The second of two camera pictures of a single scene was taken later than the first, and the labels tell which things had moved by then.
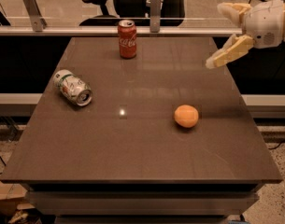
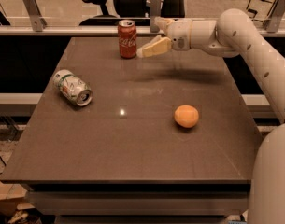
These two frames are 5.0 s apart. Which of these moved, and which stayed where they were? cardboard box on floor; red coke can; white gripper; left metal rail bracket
Moved: white gripper
Stayed: red coke can; cardboard box on floor; left metal rail bracket
